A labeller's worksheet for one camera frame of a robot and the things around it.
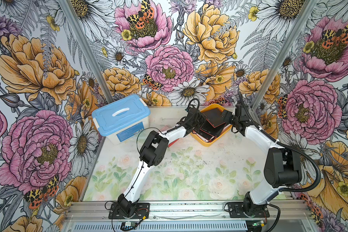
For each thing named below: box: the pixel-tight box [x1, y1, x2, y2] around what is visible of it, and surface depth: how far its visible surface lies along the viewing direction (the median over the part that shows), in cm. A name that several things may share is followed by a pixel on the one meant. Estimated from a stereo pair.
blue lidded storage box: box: [91, 93, 151, 145], surface depth 96 cm
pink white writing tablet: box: [192, 130, 216, 143], surface depth 102 cm
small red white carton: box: [158, 123, 187, 148], surface depth 73 cm
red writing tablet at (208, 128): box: [199, 119, 226, 138], surface depth 106 cm
